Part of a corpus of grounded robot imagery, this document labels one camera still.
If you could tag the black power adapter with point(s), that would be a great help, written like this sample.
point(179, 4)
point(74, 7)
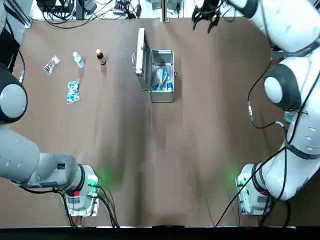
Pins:
point(87, 6)

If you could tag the teal clear packet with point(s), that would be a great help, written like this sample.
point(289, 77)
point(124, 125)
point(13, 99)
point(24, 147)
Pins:
point(288, 117)

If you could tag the brown swab stick packet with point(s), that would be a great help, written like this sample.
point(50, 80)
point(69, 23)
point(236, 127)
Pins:
point(51, 65)

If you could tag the blue white capsule bag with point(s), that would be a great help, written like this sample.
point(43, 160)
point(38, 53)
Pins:
point(73, 92)

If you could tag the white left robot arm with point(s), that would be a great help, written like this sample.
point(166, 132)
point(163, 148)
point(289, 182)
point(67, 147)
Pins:
point(17, 155)

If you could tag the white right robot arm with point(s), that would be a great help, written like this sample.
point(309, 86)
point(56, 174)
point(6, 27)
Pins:
point(287, 30)

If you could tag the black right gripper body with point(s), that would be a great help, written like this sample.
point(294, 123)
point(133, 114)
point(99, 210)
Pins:
point(210, 6)

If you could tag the blue cotton swab packet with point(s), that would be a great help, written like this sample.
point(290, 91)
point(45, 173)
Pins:
point(163, 84)

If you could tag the aluminium frame post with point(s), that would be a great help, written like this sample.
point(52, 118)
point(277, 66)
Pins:
point(165, 11)

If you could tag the blue capped small container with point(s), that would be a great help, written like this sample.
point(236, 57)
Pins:
point(169, 86)

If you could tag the aluminium corner post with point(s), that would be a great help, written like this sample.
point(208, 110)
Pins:
point(27, 21)

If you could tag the black network switch box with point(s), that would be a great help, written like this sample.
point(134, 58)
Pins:
point(53, 5)

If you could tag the brown glass bottle orange cap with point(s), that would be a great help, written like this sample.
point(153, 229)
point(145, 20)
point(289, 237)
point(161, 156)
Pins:
point(101, 58)

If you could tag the silver aluminium medicine case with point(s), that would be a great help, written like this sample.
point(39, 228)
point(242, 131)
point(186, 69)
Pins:
point(162, 96)

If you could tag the white plastic bottle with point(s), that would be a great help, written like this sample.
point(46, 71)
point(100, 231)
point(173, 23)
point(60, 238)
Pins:
point(78, 61)

